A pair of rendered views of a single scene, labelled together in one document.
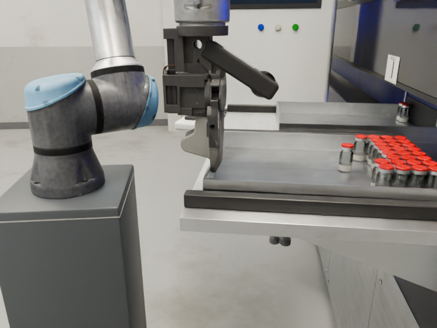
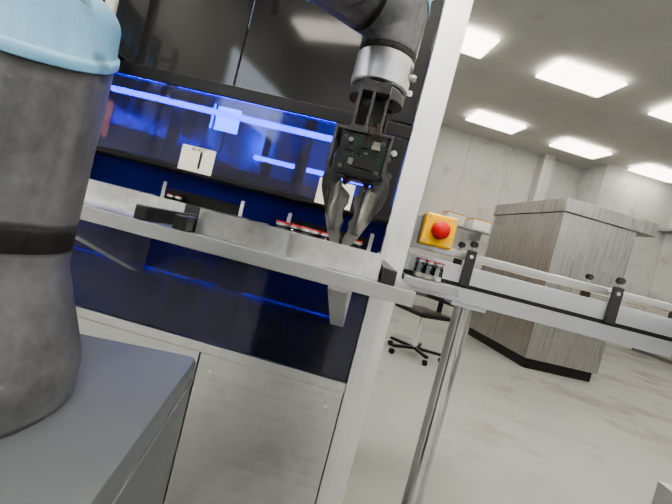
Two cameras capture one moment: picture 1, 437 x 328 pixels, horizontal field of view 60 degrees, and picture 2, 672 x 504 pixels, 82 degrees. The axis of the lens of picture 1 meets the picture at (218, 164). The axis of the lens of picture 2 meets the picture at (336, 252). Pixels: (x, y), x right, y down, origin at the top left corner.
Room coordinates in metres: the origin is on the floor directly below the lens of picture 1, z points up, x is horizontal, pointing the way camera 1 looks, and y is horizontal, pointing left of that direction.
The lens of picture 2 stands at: (0.57, 0.54, 0.92)
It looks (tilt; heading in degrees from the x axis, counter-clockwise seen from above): 2 degrees down; 268
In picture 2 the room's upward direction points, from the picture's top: 14 degrees clockwise
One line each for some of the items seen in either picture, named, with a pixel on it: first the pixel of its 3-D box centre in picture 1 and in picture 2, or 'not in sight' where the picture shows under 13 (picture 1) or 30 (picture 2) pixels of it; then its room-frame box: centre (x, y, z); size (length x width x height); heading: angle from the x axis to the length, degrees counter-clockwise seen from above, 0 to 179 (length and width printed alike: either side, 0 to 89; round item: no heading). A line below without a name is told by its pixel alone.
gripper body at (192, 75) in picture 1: (198, 71); (366, 137); (0.55, 0.03, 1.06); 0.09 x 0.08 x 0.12; 83
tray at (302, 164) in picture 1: (315, 164); (307, 244); (0.60, -0.16, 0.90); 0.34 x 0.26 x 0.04; 83
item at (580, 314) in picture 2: not in sight; (527, 287); (0.03, -0.47, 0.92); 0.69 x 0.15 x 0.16; 173
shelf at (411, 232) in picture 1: (326, 150); (223, 236); (0.77, -0.23, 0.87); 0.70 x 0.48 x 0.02; 173
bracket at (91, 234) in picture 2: not in sight; (94, 242); (1.01, -0.25, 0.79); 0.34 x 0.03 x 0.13; 83
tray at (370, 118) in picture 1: (346, 119); (165, 206); (0.93, -0.32, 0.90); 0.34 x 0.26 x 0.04; 83
